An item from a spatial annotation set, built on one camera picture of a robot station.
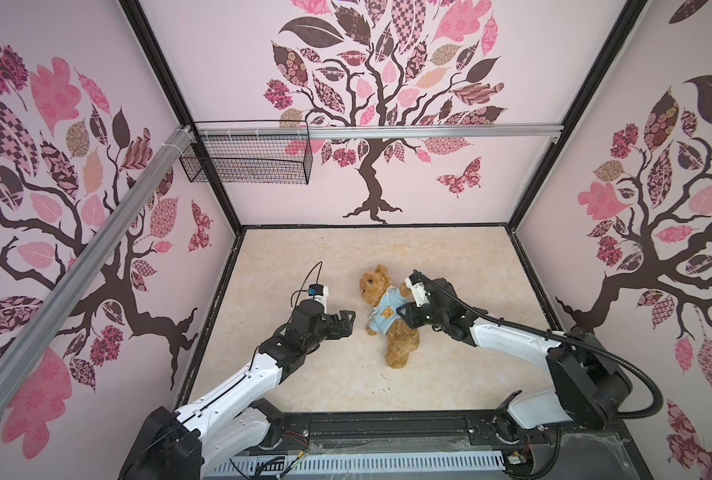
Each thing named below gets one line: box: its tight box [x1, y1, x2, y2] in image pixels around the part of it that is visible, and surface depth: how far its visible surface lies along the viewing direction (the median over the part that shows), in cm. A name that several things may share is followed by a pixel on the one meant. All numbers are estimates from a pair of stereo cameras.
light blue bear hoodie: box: [368, 285, 408, 336], surface depth 88 cm
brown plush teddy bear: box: [360, 264, 420, 369], surface depth 84 cm
